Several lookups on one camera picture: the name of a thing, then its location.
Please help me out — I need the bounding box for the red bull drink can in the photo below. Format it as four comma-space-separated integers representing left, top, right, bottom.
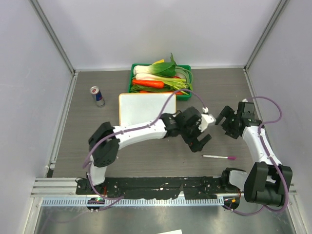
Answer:
90, 86, 105, 107

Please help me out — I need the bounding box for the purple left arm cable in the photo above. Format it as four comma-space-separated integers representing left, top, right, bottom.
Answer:
82, 89, 209, 213

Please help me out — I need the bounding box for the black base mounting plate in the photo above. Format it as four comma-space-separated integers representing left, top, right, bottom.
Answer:
75, 176, 240, 200

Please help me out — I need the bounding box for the white paper sheet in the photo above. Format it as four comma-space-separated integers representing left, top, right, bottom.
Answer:
162, 230, 182, 234

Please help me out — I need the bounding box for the yellow framed whiteboard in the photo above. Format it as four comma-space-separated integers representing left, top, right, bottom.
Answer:
118, 93, 176, 126

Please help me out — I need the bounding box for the green bok choy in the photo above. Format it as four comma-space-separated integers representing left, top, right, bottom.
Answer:
133, 53, 177, 77

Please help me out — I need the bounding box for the white green leek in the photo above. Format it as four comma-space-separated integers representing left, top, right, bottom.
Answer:
130, 73, 193, 92

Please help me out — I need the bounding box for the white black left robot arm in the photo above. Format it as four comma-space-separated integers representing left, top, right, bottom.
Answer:
83, 107, 215, 195

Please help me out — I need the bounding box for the green plastic vegetable tray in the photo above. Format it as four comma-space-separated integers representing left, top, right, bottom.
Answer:
128, 60, 194, 101

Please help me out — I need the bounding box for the orange carrot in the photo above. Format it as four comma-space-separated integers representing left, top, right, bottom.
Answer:
132, 79, 165, 89

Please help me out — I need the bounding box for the pink capped marker pen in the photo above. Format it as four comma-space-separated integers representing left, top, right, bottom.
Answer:
201, 155, 236, 160

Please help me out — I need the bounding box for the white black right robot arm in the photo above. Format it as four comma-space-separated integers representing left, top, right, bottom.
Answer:
216, 100, 293, 209

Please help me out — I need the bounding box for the slotted cable duct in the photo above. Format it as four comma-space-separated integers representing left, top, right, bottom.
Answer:
41, 196, 224, 207

